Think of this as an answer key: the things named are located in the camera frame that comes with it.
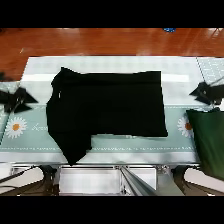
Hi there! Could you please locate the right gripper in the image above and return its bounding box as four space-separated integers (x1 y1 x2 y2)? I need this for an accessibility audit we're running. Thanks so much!
188 81 224 106

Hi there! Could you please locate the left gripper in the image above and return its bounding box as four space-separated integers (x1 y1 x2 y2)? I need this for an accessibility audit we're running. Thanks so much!
0 86 40 114

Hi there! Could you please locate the black T-shirt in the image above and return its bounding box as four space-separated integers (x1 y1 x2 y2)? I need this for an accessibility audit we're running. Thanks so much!
45 66 169 167

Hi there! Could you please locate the black cable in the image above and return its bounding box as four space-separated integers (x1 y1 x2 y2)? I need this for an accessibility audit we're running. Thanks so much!
0 165 42 185

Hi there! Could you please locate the silver frame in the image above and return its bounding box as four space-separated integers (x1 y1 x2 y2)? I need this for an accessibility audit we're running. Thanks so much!
0 162 224 197

